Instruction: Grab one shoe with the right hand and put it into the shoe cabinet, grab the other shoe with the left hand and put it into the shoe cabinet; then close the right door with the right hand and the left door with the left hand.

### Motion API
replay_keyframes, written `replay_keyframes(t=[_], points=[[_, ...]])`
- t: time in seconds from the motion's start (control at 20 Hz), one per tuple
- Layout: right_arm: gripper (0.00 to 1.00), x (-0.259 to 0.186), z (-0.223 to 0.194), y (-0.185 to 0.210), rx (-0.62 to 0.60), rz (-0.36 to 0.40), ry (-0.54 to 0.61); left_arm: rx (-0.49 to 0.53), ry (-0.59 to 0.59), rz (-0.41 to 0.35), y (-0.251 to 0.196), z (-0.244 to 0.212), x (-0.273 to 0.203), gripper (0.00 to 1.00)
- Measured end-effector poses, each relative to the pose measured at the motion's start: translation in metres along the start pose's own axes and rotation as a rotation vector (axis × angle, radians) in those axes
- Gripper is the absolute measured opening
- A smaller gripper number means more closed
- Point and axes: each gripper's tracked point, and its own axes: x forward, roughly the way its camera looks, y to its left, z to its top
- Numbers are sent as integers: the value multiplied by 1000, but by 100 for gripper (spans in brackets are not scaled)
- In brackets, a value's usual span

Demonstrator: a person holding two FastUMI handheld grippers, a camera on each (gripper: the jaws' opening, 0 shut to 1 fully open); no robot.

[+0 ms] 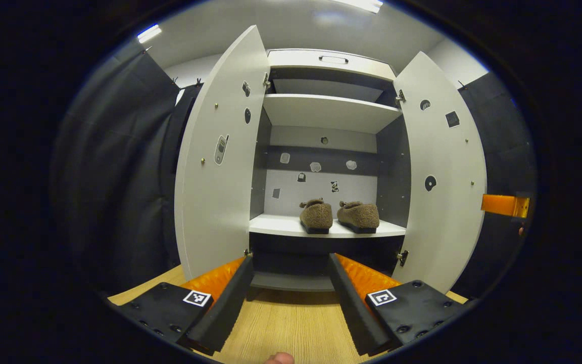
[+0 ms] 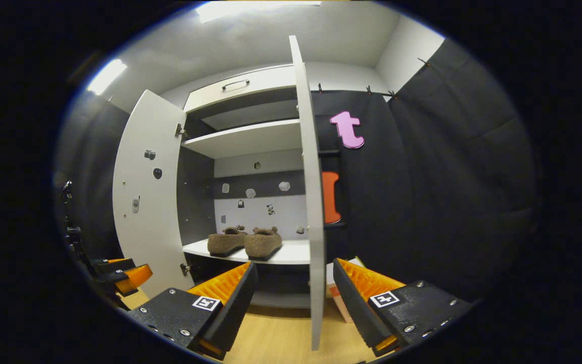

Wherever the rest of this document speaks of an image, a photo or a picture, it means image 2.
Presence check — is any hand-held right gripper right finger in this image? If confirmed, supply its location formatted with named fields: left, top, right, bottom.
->
left=332, top=258, right=474, bottom=357

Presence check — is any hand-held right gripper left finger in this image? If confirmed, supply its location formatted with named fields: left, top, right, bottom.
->
left=128, top=261, right=260, bottom=361

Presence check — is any white cabinet door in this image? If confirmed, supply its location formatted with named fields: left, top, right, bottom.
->
left=112, top=89, right=196, bottom=299
left=288, top=34, right=327, bottom=351

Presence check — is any brown fluffy shoe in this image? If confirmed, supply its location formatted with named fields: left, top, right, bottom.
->
left=244, top=226, right=283, bottom=262
left=207, top=225, right=249, bottom=258

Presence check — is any white shoe cabinet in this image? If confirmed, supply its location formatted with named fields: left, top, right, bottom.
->
left=176, top=63, right=312, bottom=309

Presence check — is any white cabinet drawer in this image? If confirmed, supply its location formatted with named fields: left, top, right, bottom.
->
left=184, top=64, right=298, bottom=113

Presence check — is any yellow and white box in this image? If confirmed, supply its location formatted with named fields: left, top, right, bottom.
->
left=325, top=257, right=367, bottom=324

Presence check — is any small ceiling light panel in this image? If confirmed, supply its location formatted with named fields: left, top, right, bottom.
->
left=87, top=59, right=128, bottom=97

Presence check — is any large ceiling light panel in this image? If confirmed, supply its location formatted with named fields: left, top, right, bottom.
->
left=195, top=0, right=322, bottom=25

